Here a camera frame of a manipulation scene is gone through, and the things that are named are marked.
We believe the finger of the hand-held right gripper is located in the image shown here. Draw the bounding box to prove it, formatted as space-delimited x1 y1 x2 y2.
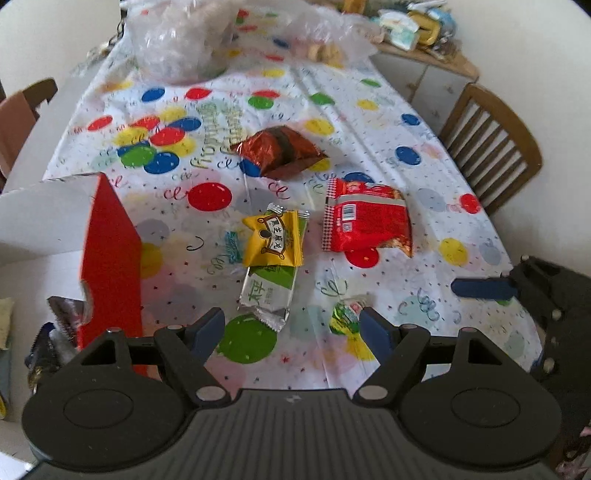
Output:
451 275 521 301

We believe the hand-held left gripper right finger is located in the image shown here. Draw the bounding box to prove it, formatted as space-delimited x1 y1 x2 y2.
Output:
353 305 505 409

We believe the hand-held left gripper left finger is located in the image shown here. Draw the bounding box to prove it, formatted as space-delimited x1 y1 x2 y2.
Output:
81 307 232 408

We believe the white green snack packet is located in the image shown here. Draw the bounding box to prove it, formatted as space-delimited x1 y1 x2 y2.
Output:
237 263 297 333

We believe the yellow snack packet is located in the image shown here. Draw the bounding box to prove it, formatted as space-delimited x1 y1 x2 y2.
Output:
241 203 311 270

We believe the red and white cardboard box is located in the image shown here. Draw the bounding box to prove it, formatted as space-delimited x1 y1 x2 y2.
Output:
0 172 163 468

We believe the brown red foil snack packet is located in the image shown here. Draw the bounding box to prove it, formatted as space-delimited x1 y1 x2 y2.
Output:
229 125 330 180

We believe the small green candy packet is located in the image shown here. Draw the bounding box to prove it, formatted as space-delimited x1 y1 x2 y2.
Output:
329 298 370 336

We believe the wooden slatted chair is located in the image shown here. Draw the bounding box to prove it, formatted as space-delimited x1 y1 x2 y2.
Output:
438 82 544 218

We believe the person's floral clothing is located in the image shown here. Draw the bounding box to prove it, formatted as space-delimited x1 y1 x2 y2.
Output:
554 415 591 480

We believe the white wooden cabinet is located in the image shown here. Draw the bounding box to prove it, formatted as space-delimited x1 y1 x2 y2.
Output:
369 41 481 121

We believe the balloon print tablecloth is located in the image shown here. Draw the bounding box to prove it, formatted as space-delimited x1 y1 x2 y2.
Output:
41 0 544 394

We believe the yellow container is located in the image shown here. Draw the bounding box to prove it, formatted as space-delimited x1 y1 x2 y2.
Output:
408 11 447 47

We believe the clutter on cabinet top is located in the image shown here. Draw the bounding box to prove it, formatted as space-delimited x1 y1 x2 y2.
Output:
379 11 421 49

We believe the pink towel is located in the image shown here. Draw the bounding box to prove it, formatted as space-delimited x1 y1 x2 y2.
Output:
0 89 38 182

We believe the large clear plastic bag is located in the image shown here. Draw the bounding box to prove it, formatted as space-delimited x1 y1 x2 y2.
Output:
126 0 242 86

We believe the wooden chair with towel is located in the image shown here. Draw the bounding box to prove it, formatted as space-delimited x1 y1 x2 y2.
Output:
0 77 59 193

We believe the clear plastic bag with cookies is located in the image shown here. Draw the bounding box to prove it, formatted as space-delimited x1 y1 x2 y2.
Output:
285 8 387 71

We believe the small clutter by lamp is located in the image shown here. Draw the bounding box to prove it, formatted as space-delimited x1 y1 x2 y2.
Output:
83 39 118 63

